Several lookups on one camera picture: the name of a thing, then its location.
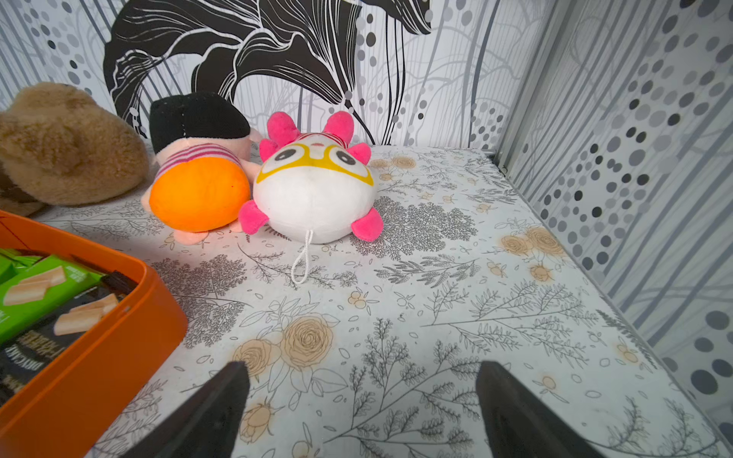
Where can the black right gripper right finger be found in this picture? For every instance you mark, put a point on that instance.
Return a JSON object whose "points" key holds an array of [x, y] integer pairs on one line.
{"points": [[518, 424]]}

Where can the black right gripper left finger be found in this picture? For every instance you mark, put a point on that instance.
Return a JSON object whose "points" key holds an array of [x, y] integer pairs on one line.
{"points": [[207, 424]]}

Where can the orange plastic storage box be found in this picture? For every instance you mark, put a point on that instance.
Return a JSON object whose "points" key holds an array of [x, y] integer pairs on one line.
{"points": [[71, 403]]}

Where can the black cookie packet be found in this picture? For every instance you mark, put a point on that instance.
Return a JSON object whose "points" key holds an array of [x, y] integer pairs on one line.
{"points": [[24, 356]]}

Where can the green cookie packet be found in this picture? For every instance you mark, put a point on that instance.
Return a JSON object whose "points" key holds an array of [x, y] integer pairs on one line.
{"points": [[39, 290]]}

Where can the white pink owl plush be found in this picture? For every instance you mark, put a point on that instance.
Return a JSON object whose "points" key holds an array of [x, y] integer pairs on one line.
{"points": [[314, 188]]}

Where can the orange pink black-haired doll plush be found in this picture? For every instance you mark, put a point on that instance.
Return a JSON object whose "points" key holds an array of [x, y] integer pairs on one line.
{"points": [[202, 144]]}

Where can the brown teddy bear plush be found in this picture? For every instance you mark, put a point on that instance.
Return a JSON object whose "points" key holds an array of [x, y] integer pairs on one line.
{"points": [[58, 147]]}

